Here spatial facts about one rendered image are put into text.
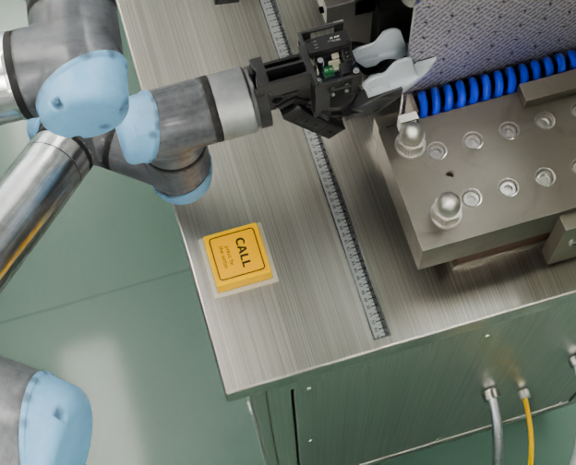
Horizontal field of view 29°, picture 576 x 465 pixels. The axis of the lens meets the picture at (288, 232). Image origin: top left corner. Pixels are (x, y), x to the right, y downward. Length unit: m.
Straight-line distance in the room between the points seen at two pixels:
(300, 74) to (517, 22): 0.26
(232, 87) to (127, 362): 1.19
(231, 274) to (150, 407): 0.95
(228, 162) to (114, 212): 1.01
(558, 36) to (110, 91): 0.62
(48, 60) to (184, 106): 0.30
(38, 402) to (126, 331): 1.28
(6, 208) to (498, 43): 0.58
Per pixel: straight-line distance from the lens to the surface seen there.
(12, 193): 1.23
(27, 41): 0.92
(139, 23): 1.54
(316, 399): 1.48
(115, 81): 0.90
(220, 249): 1.35
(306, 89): 1.21
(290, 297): 1.35
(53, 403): 1.04
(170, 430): 2.25
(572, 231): 1.29
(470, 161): 1.29
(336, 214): 1.39
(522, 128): 1.32
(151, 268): 2.35
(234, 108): 1.19
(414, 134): 1.25
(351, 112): 1.23
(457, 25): 1.23
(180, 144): 1.20
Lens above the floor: 2.18
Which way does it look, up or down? 68 degrees down
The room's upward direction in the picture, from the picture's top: 4 degrees counter-clockwise
